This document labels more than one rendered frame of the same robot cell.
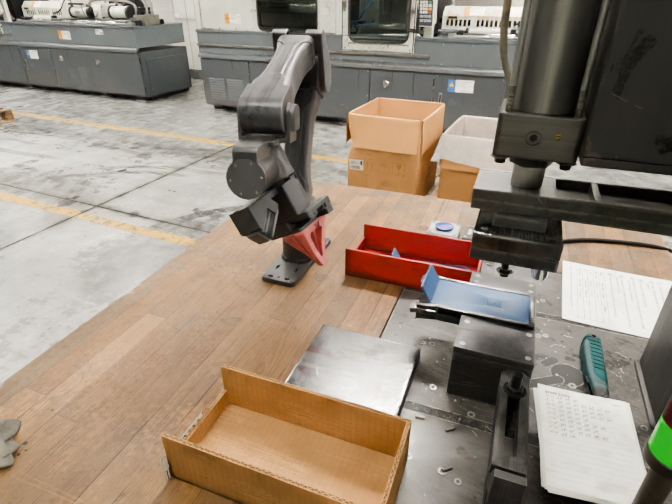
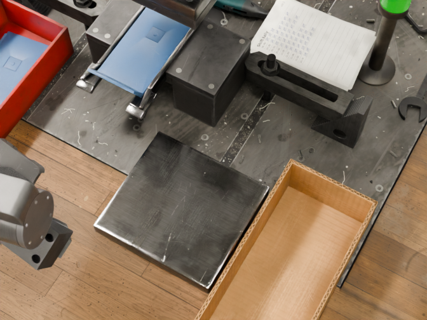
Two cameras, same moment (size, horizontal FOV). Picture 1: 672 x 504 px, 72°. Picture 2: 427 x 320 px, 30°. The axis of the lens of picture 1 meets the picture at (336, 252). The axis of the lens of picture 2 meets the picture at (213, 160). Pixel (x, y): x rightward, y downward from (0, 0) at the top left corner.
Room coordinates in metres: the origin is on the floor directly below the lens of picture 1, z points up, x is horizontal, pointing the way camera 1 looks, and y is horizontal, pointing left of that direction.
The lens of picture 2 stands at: (0.39, 0.39, 1.85)
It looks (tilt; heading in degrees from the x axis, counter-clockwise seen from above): 62 degrees down; 279
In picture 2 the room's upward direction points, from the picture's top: straight up
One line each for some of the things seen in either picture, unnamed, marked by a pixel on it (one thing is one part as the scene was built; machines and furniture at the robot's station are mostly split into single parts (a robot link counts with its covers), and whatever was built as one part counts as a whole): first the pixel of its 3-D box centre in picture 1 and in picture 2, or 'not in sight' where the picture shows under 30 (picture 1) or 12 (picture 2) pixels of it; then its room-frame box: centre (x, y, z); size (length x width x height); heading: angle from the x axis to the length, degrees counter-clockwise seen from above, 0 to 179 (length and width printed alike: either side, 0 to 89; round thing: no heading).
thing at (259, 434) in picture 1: (288, 453); (287, 275); (0.35, 0.05, 0.93); 0.25 x 0.13 x 0.08; 69
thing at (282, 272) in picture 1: (297, 243); not in sight; (0.84, 0.08, 0.94); 0.20 x 0.07 x 0.08; 159
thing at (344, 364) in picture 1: (352, 376); (182, 209); (0.49, -0.02, 0.91); 0.17 x 0.16 x 0.02; 159
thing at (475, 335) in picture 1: (498, 314); (168, 38); (0.55, -0.24, 0.98); 0.20 x 0.10 x 0.01; 159
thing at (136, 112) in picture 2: (435, 310); (148, 93); (0.56, -0.15, 0.98); 0.07 x 0.02 x 0.01; 69
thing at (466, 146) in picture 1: (488, 166); not in sight; (2.91, -0.99, 0.40); 0.69 x 0.60 x 0.50; 155
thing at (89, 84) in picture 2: not in sight; (98, 68); (0.63, -0.17, 0.98); 0.07 x 0.02 x 0.01; 69
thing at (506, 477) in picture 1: (504, 481); (340, 113); (0.31, -0.18, 0.95); 0.06 x 0.03 x 0.09; 159
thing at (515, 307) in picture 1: (475, 292); (143, 44); (0.58, -0.21, 1.00); 0.15 x 0.07 x 0.03; 69
